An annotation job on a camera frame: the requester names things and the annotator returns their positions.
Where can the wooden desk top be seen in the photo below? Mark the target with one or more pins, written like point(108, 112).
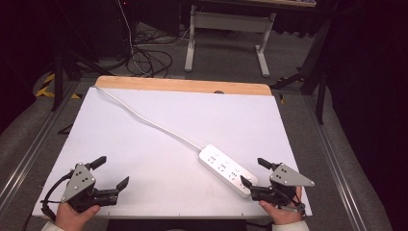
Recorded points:
point(275, 2)

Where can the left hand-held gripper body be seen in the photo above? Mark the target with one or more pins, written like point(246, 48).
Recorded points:
point(78, 181)

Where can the metal floor rail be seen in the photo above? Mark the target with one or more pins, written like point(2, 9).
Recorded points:
point(35, 144)
point(336, 166)

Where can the white metal desk frame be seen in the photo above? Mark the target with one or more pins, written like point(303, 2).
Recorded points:
point(229, 20)

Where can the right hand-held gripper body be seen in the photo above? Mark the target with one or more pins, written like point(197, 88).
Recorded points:
point(287, 177)

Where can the white power strip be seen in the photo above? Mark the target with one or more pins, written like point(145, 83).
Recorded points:
point(224, 168)

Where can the yellow black floor tape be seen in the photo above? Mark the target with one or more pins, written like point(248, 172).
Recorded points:
point(46, 88)

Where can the person's right hand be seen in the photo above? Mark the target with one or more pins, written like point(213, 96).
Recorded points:
point(287, 214)

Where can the person's left hand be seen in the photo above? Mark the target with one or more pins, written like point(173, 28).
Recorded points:
point(69, 218)

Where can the black metal stand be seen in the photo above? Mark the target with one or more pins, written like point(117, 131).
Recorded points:
point(316, 77)
point(58, 77)

